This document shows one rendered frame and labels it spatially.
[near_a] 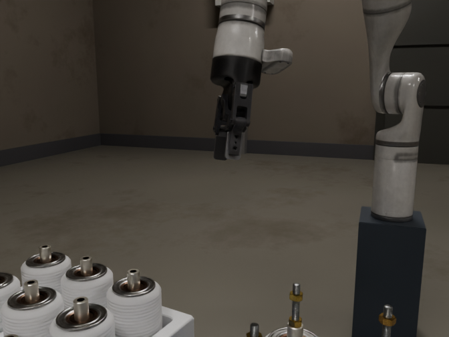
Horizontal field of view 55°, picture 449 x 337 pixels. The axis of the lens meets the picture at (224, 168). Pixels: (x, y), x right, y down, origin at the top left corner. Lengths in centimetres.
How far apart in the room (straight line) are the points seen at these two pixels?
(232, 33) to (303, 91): 313
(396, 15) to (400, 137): 25
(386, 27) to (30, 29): 331
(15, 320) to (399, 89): 85
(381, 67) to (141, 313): 69
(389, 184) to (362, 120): 270
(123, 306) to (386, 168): 62
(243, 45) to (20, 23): 332
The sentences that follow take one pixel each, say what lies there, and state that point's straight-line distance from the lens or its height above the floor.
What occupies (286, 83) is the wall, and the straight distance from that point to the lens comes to 377.
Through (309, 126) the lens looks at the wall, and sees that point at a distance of 375.
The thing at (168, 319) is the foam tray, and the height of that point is 17.
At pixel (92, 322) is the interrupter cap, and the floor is 25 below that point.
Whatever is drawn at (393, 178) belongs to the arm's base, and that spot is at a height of 40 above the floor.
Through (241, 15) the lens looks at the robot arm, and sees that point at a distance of 65.
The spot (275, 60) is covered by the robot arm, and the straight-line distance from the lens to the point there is 64.
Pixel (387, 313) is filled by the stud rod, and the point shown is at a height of 34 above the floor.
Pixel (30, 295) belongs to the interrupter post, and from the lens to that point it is 80.
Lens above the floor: 60
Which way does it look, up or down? 11 degrees down
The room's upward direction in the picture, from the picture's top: straight up
